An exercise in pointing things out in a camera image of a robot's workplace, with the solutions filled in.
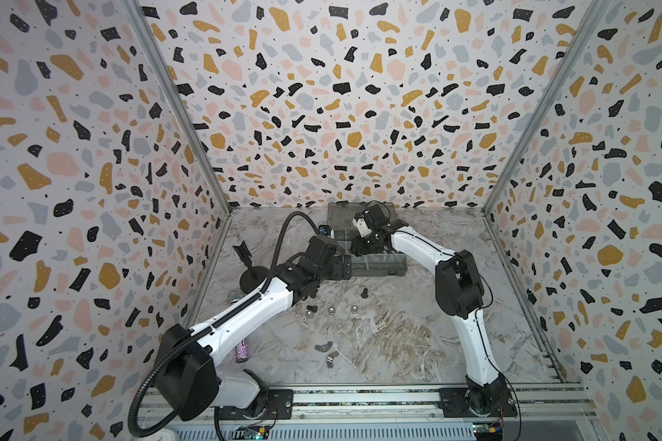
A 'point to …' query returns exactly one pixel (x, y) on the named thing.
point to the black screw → (365, 294)
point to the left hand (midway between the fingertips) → (340, 259)
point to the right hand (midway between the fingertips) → (357, 247)
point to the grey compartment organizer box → (340, 216)
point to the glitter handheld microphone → (242, 348)
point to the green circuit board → (251, 432)
